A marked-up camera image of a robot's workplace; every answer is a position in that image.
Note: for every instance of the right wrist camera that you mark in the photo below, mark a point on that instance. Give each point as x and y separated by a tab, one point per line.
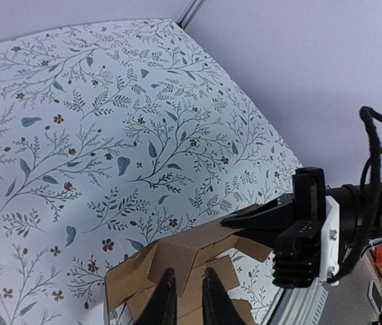
297	250

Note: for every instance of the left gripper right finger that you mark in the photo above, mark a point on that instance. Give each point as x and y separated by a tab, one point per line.
217	307

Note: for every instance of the brown cardboard box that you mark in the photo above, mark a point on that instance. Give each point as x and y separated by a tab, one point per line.
239	262

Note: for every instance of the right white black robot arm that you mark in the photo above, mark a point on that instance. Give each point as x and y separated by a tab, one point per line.
353	215

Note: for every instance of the right aluminium frame post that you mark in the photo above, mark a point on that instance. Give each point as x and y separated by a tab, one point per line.
189	13

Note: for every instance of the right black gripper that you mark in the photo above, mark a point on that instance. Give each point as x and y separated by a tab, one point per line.
264	222

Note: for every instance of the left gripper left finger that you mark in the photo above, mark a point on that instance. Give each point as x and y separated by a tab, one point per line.
161	308

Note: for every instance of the floral patterned table mat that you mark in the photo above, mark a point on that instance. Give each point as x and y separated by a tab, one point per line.
114	135

